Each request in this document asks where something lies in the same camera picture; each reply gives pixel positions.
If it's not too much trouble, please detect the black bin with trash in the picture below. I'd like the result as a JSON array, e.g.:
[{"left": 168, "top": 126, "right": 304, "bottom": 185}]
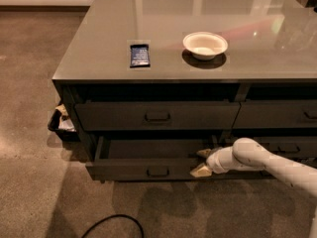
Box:
[{"left": 48, "top": 103, "right": 79, "bottom": 142}]

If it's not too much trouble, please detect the black floor cable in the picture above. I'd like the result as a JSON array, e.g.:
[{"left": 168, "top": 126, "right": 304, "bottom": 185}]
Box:
[{"left": 80, "top": 213, "right": 146, "bottom": 238}]

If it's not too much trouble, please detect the white bowl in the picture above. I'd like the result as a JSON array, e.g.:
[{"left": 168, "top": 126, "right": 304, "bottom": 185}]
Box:
[{"left": 183, "top": 32, "right": 228, "bottom": 60}]

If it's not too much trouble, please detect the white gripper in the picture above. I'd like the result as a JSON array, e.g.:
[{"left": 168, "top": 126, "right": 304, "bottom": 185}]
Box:
[{"left": 190, "top": 147, "right": 236, "bottom": 178}]

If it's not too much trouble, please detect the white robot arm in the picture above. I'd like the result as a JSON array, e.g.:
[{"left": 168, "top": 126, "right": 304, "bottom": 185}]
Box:
[{"left": 190, "top": 138, "right": 317, "bottom": 202}]

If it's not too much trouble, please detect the dark grey drawer cabinet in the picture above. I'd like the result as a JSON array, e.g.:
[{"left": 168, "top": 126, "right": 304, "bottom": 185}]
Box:
[{"left": 52, "top": 0, "right": 317, "bottom": 184}]

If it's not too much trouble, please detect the drawer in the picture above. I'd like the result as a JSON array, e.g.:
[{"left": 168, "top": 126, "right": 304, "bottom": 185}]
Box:
[
  {"left": 74, "top": 101, "right": 240, "bottom": 131},
  {"left": 298, "top": 158, "right": 317, "bottom": 169},
  {"left": 84, "top": 135, "right": 265, "bottom": 182},
  {"left": 234, "top": 100, "right": 317, "bottom": 129},
  {"left": 227, "top": 136, "right": 317, "bottom": 159}
]

